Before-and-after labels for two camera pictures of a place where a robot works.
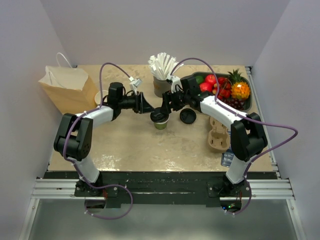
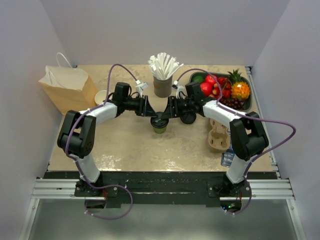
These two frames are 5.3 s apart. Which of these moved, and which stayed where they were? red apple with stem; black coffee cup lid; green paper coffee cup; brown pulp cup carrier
Moved: green paper coffee cup
Stayed: brown pulp cup carrier; black coffee cup lid; red apple with stem
